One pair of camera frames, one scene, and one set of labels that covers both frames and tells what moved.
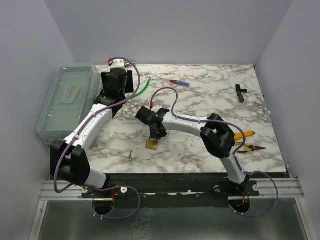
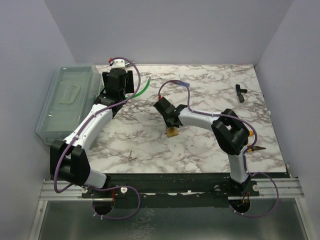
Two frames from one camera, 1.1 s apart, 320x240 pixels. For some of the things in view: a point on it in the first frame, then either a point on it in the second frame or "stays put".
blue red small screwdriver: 182,83 stays put
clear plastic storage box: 72,90 stays put
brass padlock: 152,144 to 172,131
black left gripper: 128,88 stays put
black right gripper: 154,135 to 168,125
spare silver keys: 130,157 stays put
